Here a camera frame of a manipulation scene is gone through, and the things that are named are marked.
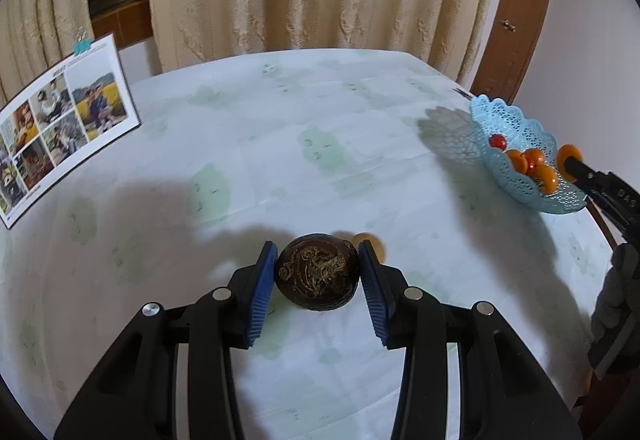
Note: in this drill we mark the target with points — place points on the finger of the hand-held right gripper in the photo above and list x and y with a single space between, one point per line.
607 192

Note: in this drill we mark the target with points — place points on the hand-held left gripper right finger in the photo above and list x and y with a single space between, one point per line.
372 290

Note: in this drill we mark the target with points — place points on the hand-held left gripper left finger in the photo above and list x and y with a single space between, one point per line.
262 290

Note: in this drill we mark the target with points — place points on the small round orange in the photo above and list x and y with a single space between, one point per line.
570 151

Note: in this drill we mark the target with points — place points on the large dark brown taro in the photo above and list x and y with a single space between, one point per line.
317 270

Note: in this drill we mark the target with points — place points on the large yellow-orange citrus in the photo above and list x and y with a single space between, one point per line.
545 177

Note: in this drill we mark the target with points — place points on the dark orange tangerine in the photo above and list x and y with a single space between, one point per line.
535 155

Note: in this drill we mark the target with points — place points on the red tomato with stem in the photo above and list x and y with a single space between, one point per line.
497 142

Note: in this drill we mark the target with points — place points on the light blue lattice basket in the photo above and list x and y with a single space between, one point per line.
487 118

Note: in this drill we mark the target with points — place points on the person's right hand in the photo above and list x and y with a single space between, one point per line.
617 290

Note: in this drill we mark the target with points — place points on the small orange fruit on table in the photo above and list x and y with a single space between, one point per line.
375 242

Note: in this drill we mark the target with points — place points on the white green-patterned tablecloth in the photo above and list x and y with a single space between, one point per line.
300 145

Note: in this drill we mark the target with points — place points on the photo calendar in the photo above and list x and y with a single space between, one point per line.
60 120

